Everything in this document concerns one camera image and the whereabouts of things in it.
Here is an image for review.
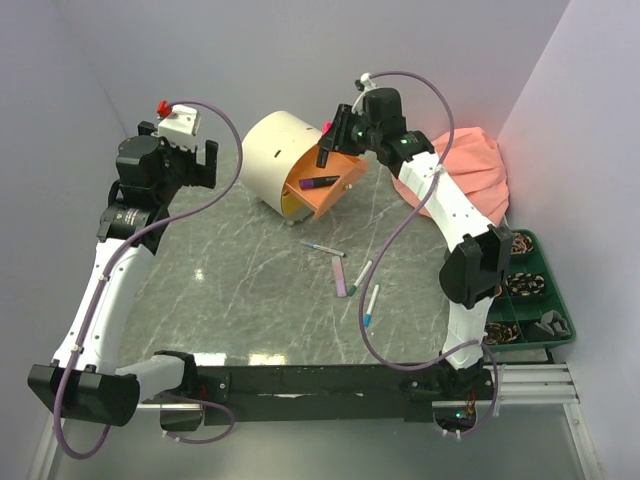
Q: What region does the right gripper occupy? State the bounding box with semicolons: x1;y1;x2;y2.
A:
316;104;381;157

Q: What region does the purple highlighter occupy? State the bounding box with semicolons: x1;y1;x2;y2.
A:
299;176;340;190

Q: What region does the round cream drawer cabinet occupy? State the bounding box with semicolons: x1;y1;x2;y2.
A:
240;111;369;222

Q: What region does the lilac correction tape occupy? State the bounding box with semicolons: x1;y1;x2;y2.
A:
332;256;347;298

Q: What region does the green capped marker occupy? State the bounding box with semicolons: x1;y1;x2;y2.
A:
347;260;373;297

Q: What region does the blue capped marker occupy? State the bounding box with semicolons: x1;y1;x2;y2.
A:
363;284;380;328

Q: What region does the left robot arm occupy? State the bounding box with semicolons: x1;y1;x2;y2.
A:
27;114;218;426

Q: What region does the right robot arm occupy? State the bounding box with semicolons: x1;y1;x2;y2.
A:
316;87;512;398

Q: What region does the thin white pen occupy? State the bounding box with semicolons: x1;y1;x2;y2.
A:
300;241;347;258

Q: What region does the pink cloth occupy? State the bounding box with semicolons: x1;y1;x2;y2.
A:
391;127;509;226

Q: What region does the coiled band top compartment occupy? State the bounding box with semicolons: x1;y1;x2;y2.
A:
511;232;534;255

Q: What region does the coiled band compartment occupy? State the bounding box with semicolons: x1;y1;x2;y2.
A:
511;232;534;255
483;322;520;345
506;272;546;297

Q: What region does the coiled band middle compartment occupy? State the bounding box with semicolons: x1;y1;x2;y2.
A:
506;272;546;297

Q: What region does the coiled band lower compartment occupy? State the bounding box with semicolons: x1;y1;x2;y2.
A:
483;322;520;345

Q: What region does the black base bar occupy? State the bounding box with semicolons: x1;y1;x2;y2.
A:
138;363;497;432

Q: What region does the green compartment tray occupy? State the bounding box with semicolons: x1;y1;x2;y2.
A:
486;229;576;352

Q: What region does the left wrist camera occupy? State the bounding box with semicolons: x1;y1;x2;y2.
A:
156;100;201;151

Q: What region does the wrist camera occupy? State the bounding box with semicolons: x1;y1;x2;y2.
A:
156;100;201;151
351;72;377;115

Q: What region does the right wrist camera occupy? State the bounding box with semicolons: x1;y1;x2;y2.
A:
351;72;377;115

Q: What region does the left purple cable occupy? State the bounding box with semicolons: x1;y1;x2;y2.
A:
51;99;245;460

